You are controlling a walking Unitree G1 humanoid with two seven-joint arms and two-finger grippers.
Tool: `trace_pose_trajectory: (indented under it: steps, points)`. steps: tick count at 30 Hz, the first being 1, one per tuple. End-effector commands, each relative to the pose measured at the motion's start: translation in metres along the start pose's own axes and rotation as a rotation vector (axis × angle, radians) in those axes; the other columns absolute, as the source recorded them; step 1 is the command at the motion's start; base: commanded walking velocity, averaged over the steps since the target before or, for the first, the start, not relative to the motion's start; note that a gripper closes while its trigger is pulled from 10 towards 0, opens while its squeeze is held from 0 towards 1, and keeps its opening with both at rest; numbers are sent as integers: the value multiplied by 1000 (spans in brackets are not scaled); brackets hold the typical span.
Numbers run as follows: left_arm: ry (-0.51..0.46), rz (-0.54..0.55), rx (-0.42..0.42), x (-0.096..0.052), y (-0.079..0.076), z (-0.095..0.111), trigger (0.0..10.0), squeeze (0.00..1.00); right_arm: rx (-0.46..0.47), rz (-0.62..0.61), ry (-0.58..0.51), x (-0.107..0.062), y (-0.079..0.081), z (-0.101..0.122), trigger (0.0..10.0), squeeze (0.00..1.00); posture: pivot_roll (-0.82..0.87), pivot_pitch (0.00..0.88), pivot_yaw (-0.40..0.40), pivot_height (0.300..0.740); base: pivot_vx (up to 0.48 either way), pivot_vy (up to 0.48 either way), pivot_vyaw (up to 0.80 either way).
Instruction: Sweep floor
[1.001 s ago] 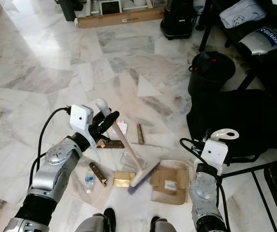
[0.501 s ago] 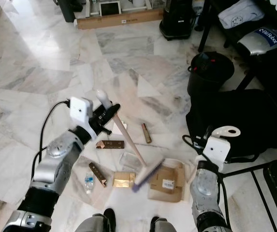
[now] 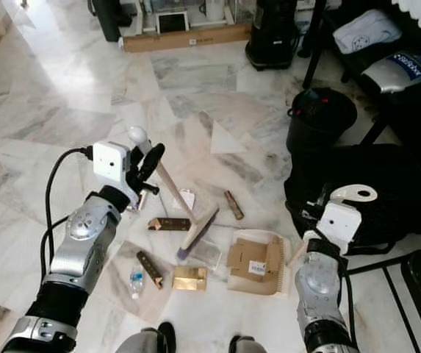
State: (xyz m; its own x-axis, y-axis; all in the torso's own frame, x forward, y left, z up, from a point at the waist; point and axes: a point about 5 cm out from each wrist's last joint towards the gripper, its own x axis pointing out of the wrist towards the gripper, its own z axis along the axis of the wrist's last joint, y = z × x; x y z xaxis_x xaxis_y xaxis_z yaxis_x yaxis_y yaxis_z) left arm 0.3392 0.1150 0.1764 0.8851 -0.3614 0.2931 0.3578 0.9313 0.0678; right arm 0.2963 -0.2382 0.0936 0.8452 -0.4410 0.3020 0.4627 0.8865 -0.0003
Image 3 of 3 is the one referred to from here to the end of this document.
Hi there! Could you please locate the wooden hand brush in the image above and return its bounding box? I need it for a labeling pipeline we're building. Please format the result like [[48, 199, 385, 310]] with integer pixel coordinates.
[[127, 126, 220, 262]]

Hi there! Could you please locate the beige dustpan with wooden handle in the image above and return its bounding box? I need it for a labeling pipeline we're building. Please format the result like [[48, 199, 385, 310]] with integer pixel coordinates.
[[226, 227, 312, 297]]

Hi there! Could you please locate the small white wrapper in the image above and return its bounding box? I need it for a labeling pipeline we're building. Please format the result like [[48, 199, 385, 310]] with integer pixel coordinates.
[[176, 188, 197, 211]]

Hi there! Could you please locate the brown snack bar wrapper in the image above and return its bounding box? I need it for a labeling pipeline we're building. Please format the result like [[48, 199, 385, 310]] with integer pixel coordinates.
[[147, 216, 192, 232], [136, 249, 165, 290], [223, 189, 246, 221]]

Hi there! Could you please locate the flat cardboard with white label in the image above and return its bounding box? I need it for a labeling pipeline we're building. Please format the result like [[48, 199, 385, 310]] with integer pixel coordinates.
[[226, 236, 285, 282]]

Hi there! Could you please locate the black round bin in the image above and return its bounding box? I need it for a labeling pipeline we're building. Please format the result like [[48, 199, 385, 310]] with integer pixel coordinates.
[[285, 86, 359, 152]]

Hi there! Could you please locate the clear plastic packaging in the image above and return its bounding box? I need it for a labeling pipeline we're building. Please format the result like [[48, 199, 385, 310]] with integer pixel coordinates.
[[194, 238, 223, 270]]

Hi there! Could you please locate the small clear plastic bottle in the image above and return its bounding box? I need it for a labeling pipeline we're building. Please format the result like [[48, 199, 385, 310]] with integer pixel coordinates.
[[129, 268, 145, 299]]

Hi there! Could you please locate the gold foil box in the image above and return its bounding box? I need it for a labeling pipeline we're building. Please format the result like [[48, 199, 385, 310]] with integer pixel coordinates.
[[171, 265, 208, 292]]

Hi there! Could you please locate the long brown cardboard box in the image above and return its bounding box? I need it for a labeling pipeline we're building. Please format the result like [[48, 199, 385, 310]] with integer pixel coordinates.
[[121, 23, 252, 53]]

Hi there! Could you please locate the white framed tablet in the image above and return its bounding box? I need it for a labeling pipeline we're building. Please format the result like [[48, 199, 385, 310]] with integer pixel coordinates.
[[155, 10, 191, 35]]

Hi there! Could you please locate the black upright case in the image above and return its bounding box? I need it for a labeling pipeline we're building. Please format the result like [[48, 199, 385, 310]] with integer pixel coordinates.
[[90, 0, 131, 42]]

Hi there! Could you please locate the robot right leg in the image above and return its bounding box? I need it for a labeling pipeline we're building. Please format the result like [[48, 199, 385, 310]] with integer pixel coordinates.
[[228, 334, 267, 353]]

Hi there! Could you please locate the robot leg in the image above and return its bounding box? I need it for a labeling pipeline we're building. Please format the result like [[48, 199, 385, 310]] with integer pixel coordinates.
[[115, 321, 176, 353], [228, 334, 267, 353]]

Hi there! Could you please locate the robot left leg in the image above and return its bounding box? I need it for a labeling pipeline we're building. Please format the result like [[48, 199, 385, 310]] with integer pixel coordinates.
[[115, 321, 176, 353]]

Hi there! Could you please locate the silver bag with blue label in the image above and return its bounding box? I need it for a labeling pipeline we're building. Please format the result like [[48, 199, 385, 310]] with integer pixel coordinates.
[[360, 49, 421, 96]]

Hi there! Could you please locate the black upright appliance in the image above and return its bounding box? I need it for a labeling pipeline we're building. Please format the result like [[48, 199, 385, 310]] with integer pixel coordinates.
[[244, 0, 300, 71]]

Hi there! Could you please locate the white cloth bag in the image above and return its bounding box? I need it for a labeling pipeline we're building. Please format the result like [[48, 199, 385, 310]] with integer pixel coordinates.
[[333, 8, 404, 54]]

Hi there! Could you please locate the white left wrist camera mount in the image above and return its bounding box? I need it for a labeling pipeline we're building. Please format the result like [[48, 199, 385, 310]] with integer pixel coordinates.
[[92, 140, 132, 189]]

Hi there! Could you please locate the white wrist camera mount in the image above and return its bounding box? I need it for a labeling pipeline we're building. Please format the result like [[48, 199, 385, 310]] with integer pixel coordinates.
[[92, 140, 132, 189], [315, 183, 379, 248]]

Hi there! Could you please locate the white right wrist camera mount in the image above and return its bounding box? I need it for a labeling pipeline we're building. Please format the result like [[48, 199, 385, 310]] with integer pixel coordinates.
[[315, 183, 379, 248]]

